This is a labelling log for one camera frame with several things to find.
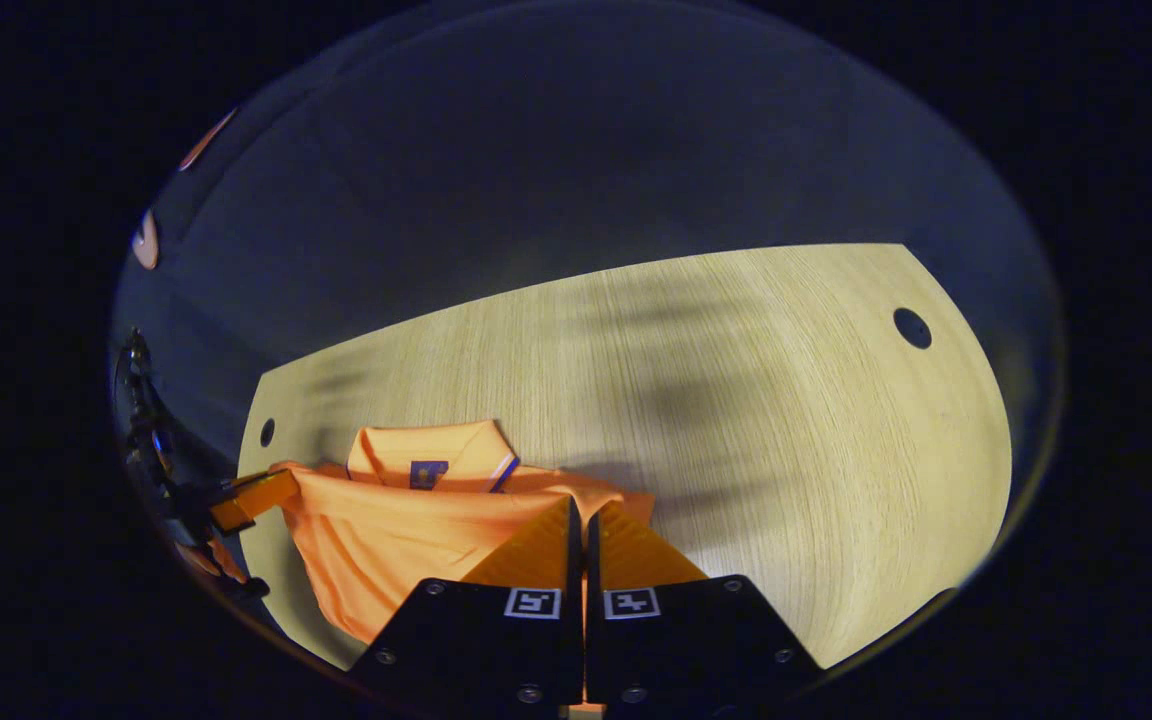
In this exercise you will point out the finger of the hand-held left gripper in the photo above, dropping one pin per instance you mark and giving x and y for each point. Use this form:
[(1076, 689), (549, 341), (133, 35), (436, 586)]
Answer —
[(256, 497)]

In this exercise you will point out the orange polo T-shirt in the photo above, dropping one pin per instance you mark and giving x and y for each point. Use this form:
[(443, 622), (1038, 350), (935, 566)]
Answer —
[(386, 540)]

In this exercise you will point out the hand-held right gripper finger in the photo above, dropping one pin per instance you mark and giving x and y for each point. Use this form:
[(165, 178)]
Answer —
[(594, 560), (574, 560)]

